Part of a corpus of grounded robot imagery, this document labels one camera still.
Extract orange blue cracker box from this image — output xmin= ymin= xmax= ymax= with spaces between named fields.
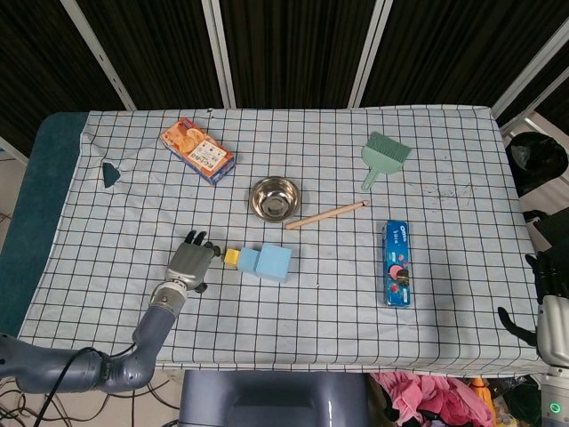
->
xmin=159 ymin=117 xmax=236 ymax=186

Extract medium blue foam cube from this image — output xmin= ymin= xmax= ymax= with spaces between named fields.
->
xmin=237 ymin=247 xmax=263 ymax=278

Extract green hand brush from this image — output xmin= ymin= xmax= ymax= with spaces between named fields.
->
xmin=360 ymin=131 xmax=411 ymax=192

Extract large blue foam cube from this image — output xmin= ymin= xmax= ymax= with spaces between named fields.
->
xmin=254 ymin=242 xmax=293 ymax=285

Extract stainless steel bowl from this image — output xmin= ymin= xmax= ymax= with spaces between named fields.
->
xmin=248 ymin=176 xmax=302 ymax=222

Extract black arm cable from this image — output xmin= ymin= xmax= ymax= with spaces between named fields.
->
xmin=33 ymin=342 xmax=139 ymax=427

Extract wooden rolling stick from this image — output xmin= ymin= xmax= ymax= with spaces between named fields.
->
xmin=284 ymin=199 xmax=370 ymax=231

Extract white checked tablecloth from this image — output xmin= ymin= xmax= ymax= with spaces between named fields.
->
xmin=20 ymin=105 xmax=546 ymax=373

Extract teal table pad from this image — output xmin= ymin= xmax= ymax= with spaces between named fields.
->
xmin=0 ymin=110 xmax=121 ymax=339

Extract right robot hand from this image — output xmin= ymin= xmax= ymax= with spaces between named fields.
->
xmin=497 ymin=252 xmax=569 ymax=367

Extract blue Oreo box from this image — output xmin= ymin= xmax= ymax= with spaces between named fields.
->
xmin=381 ymin=220 xmax=414 ymax=308

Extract black plastic bag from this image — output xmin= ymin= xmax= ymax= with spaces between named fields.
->
xmin=506 ymin=131 xmax=569 ymax=197

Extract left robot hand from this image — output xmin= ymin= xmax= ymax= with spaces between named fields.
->
xmin=164 ymin=230 xmax=221 ymax=294

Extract pink crumpled cloth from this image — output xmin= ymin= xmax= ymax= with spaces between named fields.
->
xmin=371 ymin=372 xmax=494 ymax=427

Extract white partition frame post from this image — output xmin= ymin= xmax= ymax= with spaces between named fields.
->
xmin=60 ymin=0 xmax=137 ymax=110
xmin=349 ymin=0 xmax=395 ymax=108
xmin=491 ymin=24 xmax=569 ymax=121
xmin=204 ymin=0 xmax=236 ymax=108

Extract grey robot torso base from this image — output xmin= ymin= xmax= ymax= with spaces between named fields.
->
xmin=180 ymin=370 xmax=370 ymax=427

